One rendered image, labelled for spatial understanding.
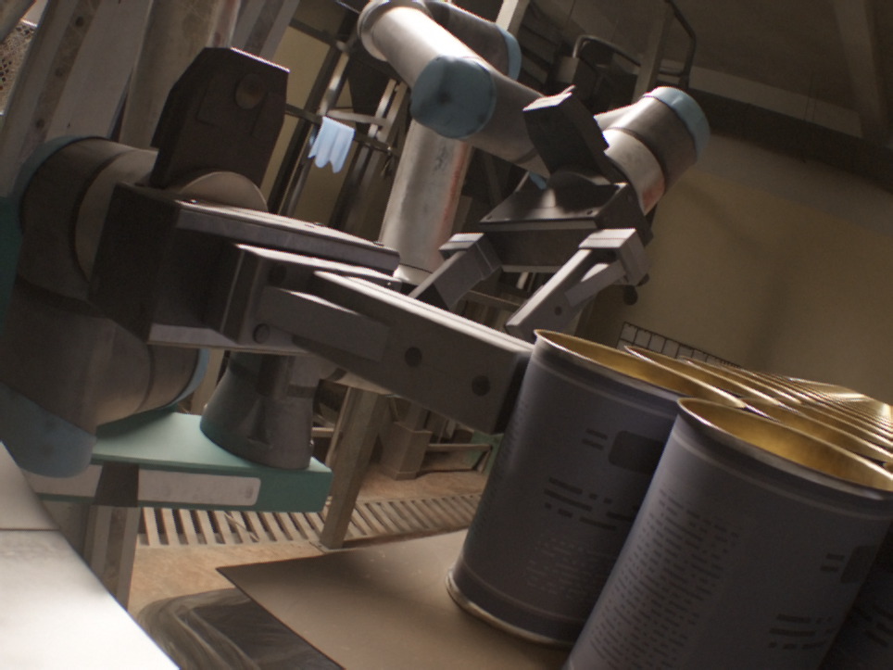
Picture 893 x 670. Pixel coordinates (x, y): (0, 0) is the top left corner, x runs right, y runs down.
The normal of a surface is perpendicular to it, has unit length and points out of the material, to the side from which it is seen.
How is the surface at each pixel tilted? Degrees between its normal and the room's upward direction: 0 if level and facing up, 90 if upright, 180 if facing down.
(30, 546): 0
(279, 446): 73
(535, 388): 92
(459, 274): 79
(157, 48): 91
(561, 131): 140
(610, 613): 91
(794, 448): 92
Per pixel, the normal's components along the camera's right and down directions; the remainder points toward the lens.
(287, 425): 0.70, -0.02
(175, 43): 0.18, 0.07
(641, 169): 0.46, -0.11
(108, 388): 0.96, 0.25
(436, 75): -0.83, -0.24
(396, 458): -0.56, -0.12
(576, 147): -0.66, 0.62
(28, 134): 0.73, 0.30
